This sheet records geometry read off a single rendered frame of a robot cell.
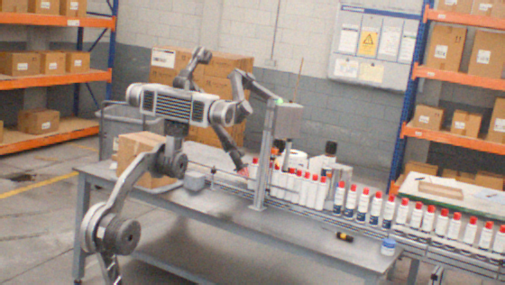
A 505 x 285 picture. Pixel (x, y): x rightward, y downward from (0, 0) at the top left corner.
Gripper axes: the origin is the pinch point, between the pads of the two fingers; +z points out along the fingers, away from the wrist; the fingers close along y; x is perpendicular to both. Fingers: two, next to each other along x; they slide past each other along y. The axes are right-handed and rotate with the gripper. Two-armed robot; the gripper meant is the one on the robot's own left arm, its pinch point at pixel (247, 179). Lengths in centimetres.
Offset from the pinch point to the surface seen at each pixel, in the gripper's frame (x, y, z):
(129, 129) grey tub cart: 164, 117, -114
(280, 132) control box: -44.4, -14.6, -11.0
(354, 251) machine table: -56, -32, 65
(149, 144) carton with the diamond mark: 21, -44, -44
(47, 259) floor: 166, -31, -26
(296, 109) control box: -57, -8, -18
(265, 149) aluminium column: -31.1, -16.5, -7.4
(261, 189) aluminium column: -14.9, -16.8, 11.5
